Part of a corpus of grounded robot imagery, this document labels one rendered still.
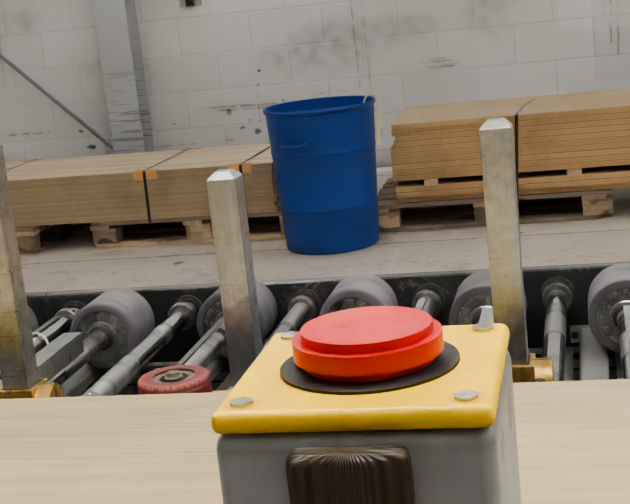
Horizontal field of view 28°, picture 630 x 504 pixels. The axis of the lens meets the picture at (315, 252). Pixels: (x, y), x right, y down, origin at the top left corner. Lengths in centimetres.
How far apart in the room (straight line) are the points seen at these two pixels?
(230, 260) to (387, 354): 117
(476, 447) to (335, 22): 731
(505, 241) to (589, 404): 28
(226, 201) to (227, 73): 631
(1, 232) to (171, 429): 43
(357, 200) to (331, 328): 564
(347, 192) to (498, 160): 454
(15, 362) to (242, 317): 30
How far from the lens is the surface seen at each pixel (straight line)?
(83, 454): 123
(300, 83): 767
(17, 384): 163
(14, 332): 161
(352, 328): 33
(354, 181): 594
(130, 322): 198
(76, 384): 199
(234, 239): 148
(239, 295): 149
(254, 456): 31
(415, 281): 199
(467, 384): 31
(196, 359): 177
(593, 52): 748
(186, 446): 120
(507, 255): 143
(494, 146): 141
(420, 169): 627
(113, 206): 672
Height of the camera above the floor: 132
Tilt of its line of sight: 13 degrees down
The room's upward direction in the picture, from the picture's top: 6 degrees counter-clockwise
